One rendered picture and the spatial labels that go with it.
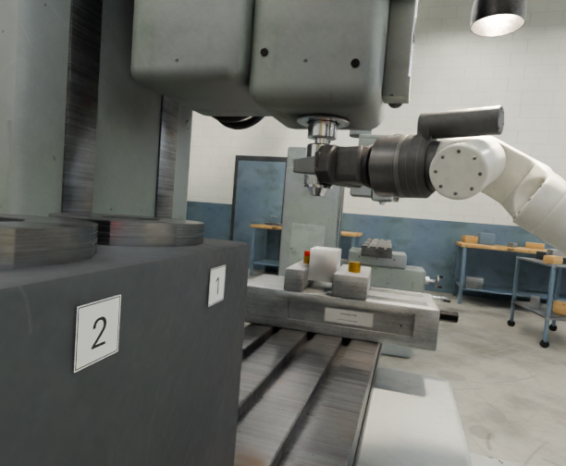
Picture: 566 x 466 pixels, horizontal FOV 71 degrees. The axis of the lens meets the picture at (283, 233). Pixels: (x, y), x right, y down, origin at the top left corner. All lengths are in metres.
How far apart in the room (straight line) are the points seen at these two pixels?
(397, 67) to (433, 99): 6.77
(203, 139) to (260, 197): 1.72
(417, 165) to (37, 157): 0.53
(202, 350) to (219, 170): 7.82
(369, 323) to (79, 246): 0.60
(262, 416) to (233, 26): 0.50
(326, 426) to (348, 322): 0.30
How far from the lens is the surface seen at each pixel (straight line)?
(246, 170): 7.73
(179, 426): 0.24
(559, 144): 7.55
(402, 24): 0.68
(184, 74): 0.65
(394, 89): 0.65
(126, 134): 0.82
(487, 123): 0.54
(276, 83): 0.60
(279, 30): 0.62
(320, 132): 0.64
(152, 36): 0.69
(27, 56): 0.69
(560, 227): 0.53
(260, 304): 0.74
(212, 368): 0.26
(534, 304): 5.13
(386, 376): 0.81
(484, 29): 0.77
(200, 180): 8.22
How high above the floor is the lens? 1.16
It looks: 3 degrees down
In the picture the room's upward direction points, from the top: 4 degrees clockwise
